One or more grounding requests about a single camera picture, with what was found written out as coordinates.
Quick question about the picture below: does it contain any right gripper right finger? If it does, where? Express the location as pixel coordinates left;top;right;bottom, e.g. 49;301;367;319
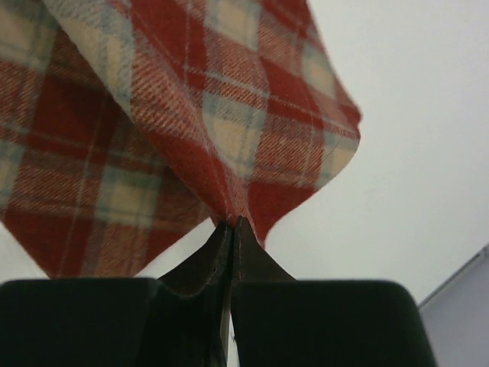
231;218;436;366

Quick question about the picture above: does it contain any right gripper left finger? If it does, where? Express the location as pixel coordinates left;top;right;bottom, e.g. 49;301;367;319
1;224;232;366

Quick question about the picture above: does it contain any red plaid skirt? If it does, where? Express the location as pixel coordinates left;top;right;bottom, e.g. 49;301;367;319
1;1;361;278

